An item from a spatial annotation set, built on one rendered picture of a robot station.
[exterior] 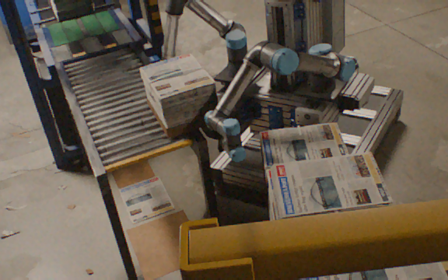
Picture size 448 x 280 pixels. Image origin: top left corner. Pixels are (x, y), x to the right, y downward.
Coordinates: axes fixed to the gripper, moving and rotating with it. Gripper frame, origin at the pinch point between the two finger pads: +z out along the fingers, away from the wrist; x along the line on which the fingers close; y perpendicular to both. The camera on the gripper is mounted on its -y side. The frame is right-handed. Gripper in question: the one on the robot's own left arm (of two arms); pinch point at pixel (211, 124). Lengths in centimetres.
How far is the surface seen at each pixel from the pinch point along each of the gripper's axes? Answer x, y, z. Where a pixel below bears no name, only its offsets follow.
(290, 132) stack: -27.6, 3.4, -32.5
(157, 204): 29, -78, 49
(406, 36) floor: -242, -80, 157
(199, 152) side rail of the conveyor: 12.3, -5.2, -12.7
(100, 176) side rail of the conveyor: 61, 0, -13
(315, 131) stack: -38, 4, -38
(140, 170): 30, -79, 90
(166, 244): 35, -79, 12
